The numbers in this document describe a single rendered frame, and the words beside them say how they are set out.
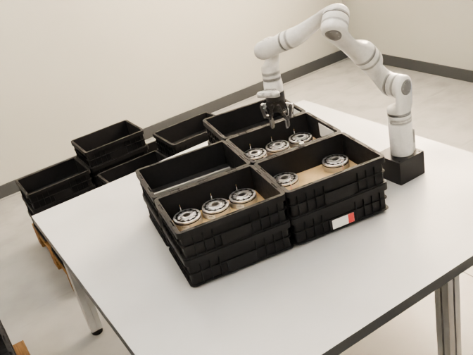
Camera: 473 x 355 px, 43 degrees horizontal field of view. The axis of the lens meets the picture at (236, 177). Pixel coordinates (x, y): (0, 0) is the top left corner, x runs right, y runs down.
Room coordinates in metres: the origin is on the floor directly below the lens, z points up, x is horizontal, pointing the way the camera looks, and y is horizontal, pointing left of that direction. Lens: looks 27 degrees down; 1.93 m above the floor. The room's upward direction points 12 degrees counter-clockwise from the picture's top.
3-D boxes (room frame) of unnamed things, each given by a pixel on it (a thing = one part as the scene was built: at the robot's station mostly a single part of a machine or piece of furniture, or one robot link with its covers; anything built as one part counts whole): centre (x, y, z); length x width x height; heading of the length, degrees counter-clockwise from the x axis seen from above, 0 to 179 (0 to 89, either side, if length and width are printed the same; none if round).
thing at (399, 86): (2.16, -0.67, 1.05); 0.09 x 0.09 x 0.17; 33
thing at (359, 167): (2.00, -0.30, 0.92); 0.40 x 0.30 x 0.02; 107
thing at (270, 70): (2.24, -0.22, 1.27); 0.09 x 0.07 x 0.15; 139
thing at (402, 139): (2.17, -0.67, 0.89); 0.09 x 0.09 x 0.17; 26
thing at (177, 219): (1.92, 0.20, 0.86); 0.10 x 0.10 x 0.01
